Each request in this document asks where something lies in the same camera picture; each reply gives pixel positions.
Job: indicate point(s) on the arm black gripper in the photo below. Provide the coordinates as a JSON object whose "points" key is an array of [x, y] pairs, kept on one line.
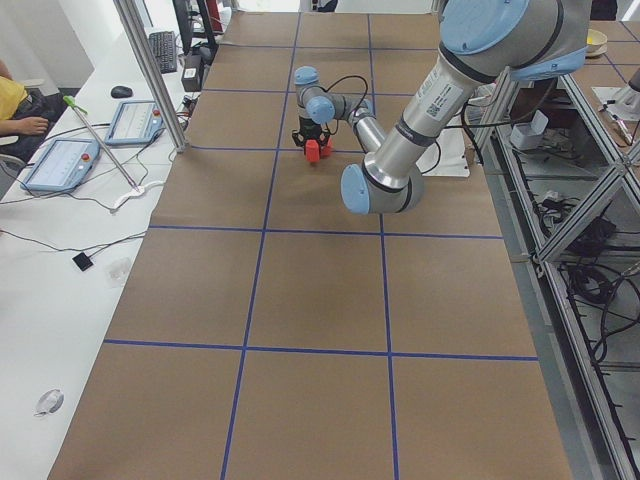
{"points": [[310, 128]]}

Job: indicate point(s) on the red block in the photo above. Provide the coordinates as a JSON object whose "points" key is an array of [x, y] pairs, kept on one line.
{"points": [[326, 149], [313, 151]]}

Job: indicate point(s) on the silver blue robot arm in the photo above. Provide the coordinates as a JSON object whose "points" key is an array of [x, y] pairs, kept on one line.
{"points": [[532, 40]]}

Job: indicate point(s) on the black box with label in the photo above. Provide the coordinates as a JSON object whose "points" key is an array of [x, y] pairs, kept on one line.
{"points": [[192, 72]]}

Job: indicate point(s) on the black keyboard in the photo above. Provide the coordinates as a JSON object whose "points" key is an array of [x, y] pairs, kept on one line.
{"points": [[163, 48]]}

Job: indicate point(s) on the far teach pendant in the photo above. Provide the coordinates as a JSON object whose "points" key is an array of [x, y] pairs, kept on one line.
{"points": [[135, 123]]}

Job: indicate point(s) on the teach pendant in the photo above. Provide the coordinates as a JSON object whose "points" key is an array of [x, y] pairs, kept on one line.
{"points": [[62, 166], [135, 123]]}

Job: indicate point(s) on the black computer mouse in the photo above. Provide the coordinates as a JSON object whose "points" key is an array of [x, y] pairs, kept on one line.
{"points": [[121, 92]]}

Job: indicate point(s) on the metal rod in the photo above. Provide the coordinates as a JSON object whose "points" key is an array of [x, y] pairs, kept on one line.
{"points": [[81, 114]]}

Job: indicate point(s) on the near teach pendant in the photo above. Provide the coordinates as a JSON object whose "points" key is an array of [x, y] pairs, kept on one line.
{"points": [[62, 166]]}

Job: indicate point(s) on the small black square pad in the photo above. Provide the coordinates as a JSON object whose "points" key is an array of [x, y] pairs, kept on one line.
{"points": [[82, 261]]}

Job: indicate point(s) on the person in yellow shirt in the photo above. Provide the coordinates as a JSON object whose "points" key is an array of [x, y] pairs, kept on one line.
{"points": [[27, 114]]}

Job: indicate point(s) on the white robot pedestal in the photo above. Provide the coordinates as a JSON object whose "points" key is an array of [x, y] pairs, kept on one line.
{"points": [[446, 157]]}

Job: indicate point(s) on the aluminium frame post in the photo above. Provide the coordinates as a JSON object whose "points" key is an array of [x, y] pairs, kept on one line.
{"points": [[135, 32]]}

